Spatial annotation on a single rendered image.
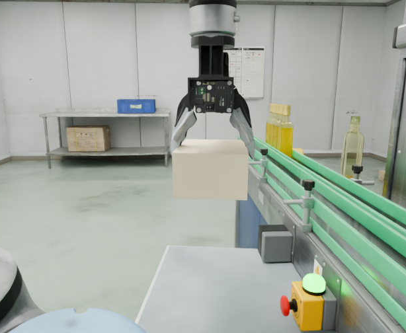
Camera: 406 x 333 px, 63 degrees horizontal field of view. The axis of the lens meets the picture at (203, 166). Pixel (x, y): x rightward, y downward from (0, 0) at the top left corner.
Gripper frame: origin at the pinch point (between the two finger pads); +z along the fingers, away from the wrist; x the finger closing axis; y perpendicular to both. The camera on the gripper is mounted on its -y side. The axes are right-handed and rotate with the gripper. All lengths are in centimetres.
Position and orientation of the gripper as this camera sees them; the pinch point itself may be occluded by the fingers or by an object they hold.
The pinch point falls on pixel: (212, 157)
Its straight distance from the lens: 60.5
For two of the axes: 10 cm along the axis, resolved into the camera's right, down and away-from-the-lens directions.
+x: 10.0, 0.2, -0.8
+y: -0.9, 2.2, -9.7
